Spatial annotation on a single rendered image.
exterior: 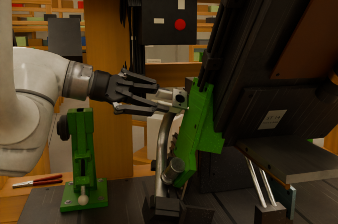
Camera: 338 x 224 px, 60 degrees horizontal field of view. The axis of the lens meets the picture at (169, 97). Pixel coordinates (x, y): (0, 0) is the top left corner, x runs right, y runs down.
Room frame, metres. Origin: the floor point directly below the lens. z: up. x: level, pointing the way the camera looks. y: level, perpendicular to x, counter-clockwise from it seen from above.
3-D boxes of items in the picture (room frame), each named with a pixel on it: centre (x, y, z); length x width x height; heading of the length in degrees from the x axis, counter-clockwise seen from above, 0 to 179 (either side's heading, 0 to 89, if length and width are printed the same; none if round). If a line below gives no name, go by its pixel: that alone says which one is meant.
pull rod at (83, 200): (0.73, 0.23, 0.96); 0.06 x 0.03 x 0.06; 13
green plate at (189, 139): (0.70, -0.09, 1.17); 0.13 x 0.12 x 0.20; 103
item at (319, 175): (0.70, -0.25, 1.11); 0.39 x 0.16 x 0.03; 13
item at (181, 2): (0.95, 0.01, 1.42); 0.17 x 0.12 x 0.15; 103
